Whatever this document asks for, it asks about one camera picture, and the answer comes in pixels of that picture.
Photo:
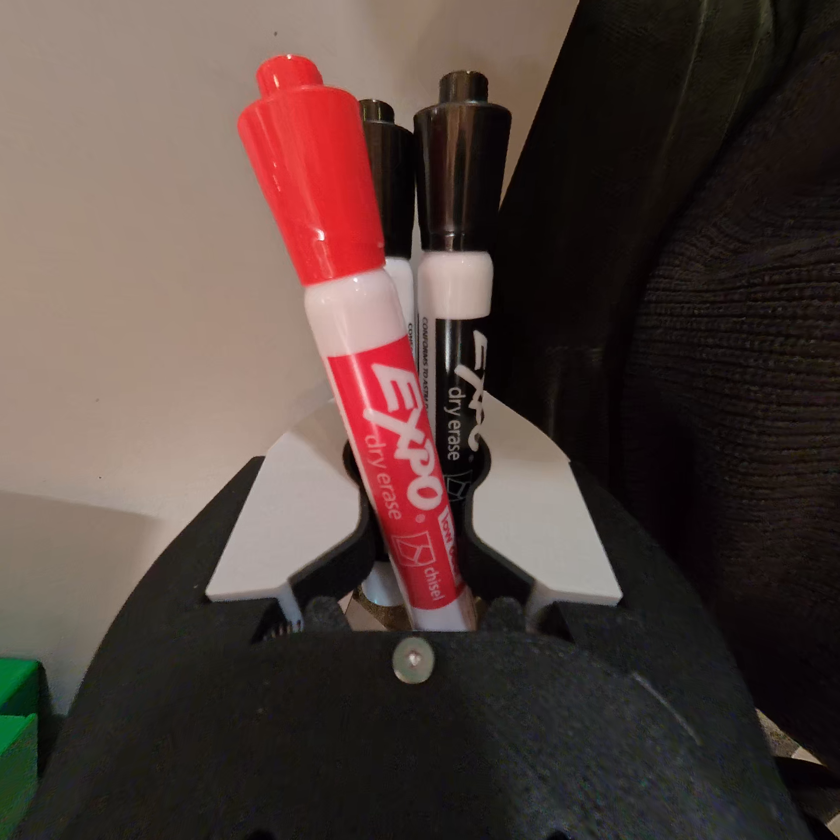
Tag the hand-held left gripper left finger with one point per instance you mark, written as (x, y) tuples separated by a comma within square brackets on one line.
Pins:
[(282, 525)]

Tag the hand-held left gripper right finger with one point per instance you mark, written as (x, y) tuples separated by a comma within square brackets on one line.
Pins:
[(544, 531)]

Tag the red dry erase marker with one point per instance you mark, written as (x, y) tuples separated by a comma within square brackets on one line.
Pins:
[(341, 328)]

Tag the green plastic bin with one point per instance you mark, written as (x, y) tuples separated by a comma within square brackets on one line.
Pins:
[(16, 735)]

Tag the black dry erase marker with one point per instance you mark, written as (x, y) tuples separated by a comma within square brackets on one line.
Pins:
[(459, 197), (390, 184)]

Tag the grey desk with wooden edge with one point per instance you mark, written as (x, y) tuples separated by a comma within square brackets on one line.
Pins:
[(131, 262)]

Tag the person's black clothing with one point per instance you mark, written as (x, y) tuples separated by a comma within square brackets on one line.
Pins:
[(722, 394)]

